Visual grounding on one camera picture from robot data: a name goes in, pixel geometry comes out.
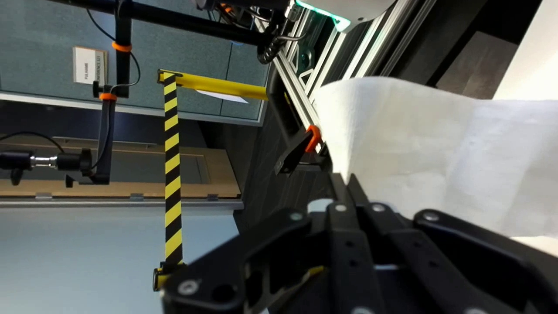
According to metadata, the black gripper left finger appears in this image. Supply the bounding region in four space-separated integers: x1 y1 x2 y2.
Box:
161 171 386 314

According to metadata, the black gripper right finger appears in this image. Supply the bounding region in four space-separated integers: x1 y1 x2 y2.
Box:
348 173 558 314

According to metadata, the white paper napkin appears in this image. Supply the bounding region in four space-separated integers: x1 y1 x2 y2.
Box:
313 75 558 255

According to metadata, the black clamp with orange tie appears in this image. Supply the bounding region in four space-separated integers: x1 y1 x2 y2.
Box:
273 122 325 176

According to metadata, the wooden board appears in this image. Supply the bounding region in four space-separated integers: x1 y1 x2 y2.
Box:
0 136 243 204

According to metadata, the aluminium profile frame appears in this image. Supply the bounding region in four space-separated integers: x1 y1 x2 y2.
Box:
271 0 426 176

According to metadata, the white wall plate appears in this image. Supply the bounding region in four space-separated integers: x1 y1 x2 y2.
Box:
72 46 110 87

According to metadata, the black camera on stand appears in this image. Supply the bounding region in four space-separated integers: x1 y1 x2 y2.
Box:
0 147 95 189

